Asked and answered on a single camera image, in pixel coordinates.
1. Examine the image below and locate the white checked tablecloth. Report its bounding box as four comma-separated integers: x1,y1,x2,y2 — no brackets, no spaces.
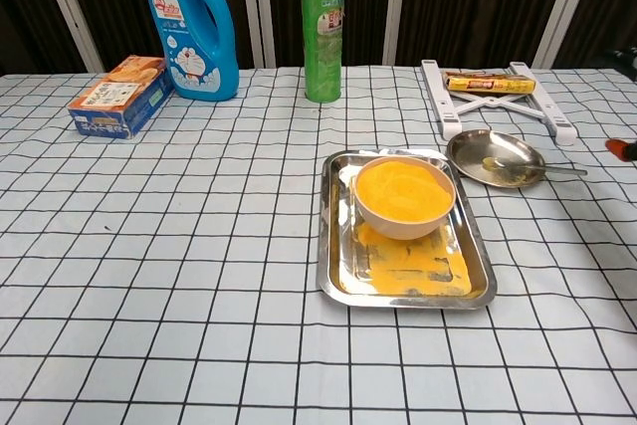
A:
0,65,637,425

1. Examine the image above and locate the blue detergent bottle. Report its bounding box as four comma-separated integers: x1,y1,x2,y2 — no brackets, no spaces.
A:
146,0,241,103

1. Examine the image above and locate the rectangular steel tray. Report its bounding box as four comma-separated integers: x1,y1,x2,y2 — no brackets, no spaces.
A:
317,147,499,311

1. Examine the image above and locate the green chips can red lid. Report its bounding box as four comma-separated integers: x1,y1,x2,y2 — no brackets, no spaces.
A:
299,0,346,104

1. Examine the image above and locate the white folding laptop stand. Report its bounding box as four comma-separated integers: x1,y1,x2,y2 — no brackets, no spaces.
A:
420,59,580,146

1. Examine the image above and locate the orange and blue cracker box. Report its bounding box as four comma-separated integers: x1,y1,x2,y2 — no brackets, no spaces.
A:
67,55,175,140

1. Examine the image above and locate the round steel plate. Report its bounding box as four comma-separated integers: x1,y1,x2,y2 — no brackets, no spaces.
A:
445,128,547,189

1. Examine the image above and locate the metal spoon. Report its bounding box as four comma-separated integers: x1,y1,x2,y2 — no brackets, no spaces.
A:
481,156,588,178

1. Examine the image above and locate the yellow curry box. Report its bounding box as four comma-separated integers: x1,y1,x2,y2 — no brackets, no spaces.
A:
442,70,537,95

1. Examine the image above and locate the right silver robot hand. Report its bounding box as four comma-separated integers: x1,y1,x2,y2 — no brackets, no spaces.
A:
604,137,637,163

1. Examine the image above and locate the beige bowl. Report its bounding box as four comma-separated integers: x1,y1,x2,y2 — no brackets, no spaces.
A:
353,156,457,241

